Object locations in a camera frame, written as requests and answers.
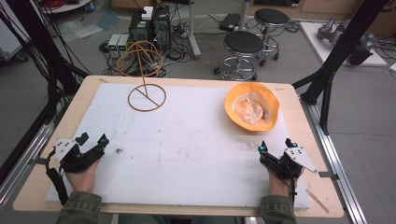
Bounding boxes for white platform board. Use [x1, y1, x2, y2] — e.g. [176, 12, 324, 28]
[299, 21, 389, 68]

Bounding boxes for person's left hand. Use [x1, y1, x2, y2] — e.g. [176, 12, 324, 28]
[64, 158, 101, 194]

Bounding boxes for orange bucket hat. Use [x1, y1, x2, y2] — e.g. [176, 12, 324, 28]
[223, 81, 281, 133]

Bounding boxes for grey metal pole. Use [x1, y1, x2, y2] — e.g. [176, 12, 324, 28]
[237, 0, 252, 32]

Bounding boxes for wooden stick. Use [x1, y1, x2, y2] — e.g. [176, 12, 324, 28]
[305, 189, 331, 215]

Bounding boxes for round white table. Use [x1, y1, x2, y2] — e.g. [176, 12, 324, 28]
[39, 0, 93, 15]

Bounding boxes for black metal frame strut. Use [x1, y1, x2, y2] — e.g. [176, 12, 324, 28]
[291, 0, 390, 135]
[5, 0, 92, 123]

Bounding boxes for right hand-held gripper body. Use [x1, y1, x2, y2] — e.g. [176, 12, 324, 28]
[260, 147, 318, 181]

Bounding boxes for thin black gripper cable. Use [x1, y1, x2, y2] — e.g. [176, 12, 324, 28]
[290, 176, 297, 207]

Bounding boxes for black round stool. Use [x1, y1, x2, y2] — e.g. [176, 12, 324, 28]
[253, 7, 290, 68]
[213, 30, 265, 82]

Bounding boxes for small white device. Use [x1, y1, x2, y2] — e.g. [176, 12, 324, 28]
[117, 33, 131, 57]
[106, 33, 121, 59]

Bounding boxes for wooden hat stand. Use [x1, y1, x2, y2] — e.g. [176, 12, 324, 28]
[117, 40, 168, 113]

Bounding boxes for black computer tower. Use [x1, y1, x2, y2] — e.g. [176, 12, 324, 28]
[151, 5, 172, 53]
[128, 8, 154, 52]

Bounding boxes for white foam mat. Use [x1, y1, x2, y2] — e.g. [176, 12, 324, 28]
[45, 82, 312, 210]

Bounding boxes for white box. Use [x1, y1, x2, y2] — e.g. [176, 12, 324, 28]
[141, 6, 155, 21]

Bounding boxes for black flat box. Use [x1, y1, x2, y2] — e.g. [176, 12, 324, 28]
[218, 12, 242, 33]

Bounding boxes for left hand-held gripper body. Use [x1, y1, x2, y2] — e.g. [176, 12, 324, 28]
[54, 138, 106, 174]

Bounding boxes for grey table leg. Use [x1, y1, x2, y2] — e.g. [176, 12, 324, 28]
[186, 0, 203, 61]

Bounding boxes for person's right hand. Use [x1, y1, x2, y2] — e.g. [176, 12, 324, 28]
[268, 169, 299, 199]

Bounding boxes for aluminium rail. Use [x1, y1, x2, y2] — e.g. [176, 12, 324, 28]
[299, 97, 369, 224]
[0, 119, 64, 208]

